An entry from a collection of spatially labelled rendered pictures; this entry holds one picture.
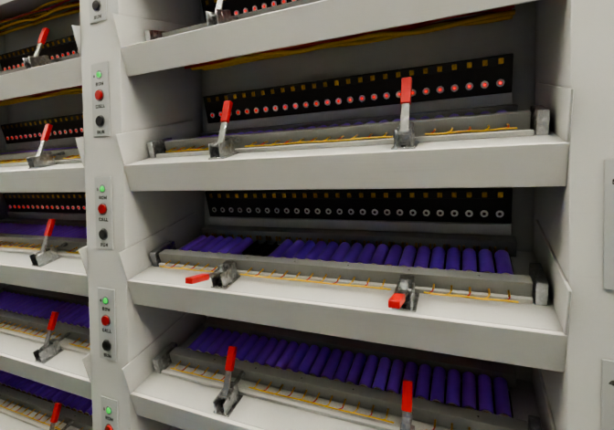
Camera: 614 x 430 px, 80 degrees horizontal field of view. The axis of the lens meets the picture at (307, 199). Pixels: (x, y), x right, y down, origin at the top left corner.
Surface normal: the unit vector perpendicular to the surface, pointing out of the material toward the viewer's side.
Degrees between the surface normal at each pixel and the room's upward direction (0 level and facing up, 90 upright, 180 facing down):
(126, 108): 90
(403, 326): 106
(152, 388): 16
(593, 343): 90
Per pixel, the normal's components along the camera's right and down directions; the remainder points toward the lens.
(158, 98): 0.92, 0.00
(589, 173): -0.40, 0.04
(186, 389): -0.12, -0.95
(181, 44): -0.38, 0.31
